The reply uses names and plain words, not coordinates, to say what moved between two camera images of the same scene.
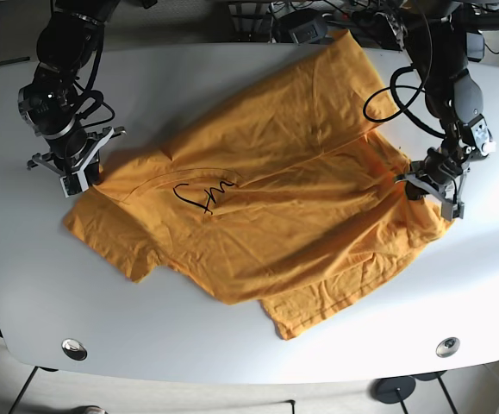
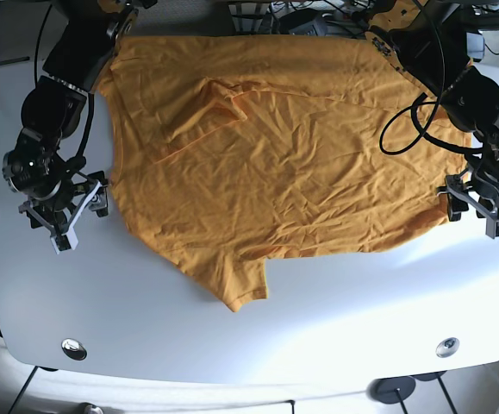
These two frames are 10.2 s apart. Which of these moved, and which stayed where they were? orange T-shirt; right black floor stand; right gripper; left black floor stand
Moved: orange T-shirt; right gripper
Stayed: right black floor stand; left black floor stand
